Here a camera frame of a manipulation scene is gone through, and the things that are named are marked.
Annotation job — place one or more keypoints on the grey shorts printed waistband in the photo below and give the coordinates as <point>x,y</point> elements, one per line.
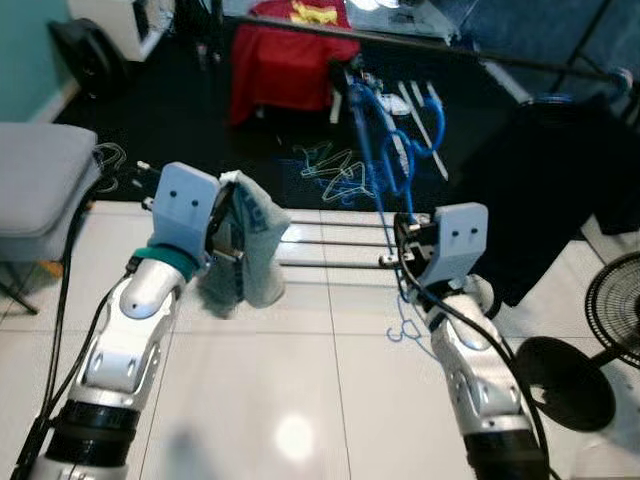
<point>260,260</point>

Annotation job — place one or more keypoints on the pale green clothes hanger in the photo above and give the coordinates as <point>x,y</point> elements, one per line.
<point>325,165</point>

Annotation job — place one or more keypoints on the short white floor strip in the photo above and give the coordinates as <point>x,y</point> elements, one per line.
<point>434,93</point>

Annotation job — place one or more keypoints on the black floor machine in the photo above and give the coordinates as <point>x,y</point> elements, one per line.
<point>345,80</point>

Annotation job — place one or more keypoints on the grey upholstered stool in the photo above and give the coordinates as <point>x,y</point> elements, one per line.
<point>40,180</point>

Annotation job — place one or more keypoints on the black metal clothes rack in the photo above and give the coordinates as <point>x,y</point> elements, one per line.
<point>450,53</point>

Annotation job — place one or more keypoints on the black round case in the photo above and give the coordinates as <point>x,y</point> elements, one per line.
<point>90,60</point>

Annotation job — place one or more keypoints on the white low cabinet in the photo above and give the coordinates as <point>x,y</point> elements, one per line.
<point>110,25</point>

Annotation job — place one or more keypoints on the yellow cloth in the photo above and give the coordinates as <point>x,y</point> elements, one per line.
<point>315,14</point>

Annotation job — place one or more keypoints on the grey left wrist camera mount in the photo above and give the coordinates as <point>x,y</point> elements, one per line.
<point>185,210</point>

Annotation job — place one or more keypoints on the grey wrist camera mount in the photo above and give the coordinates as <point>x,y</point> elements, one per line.
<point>185,210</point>
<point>458,240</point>

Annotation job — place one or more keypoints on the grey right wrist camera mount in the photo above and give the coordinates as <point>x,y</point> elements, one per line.
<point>458,240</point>

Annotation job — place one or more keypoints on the black pedestal fan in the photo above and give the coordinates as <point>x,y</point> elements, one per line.
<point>565,385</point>

